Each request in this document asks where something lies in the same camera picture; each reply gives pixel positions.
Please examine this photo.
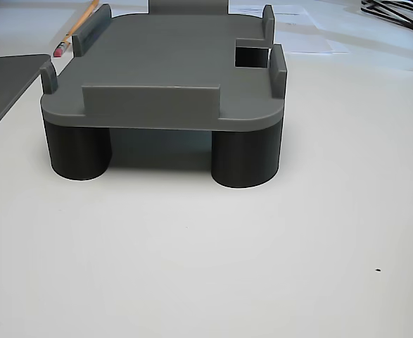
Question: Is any gray holder with black legs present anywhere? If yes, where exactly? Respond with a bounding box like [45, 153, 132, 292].
[39, 0, 288, 189]

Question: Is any white paper sheet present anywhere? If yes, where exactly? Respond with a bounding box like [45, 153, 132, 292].
[227, 0, 322, 36]
[274, 30, 350, 56]

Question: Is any yellow pencil with pink eraser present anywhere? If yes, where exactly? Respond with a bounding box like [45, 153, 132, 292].
[53, 0, 101, 58]

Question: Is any dark gray flat tray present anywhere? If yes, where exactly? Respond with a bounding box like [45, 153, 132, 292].
[0, 54, 51, 144]

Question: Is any black cable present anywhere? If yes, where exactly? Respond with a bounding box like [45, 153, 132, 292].
[385, 0, 413, 17]
[360, 0, 413, 36]

